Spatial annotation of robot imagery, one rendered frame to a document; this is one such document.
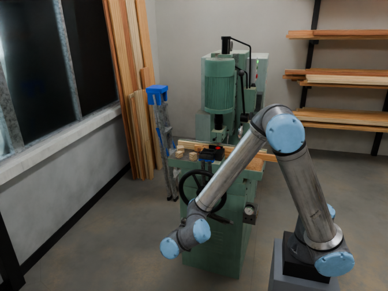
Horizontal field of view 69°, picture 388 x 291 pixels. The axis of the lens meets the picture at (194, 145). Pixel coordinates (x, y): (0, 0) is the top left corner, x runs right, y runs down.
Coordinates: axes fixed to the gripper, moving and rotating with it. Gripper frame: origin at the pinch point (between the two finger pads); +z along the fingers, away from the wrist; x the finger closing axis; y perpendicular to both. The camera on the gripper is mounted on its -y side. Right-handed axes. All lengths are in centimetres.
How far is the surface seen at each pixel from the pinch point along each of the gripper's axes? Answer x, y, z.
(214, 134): 2, 50, 29
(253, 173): -25.3, 29.7, 24.3
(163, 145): 70, 31, 103
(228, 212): -11.7, 0.6, 34.6
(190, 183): 14.7, 15.7, 29.4
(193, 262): 13, -49, 53
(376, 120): -137, 79, 236
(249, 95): -15, 77, 43
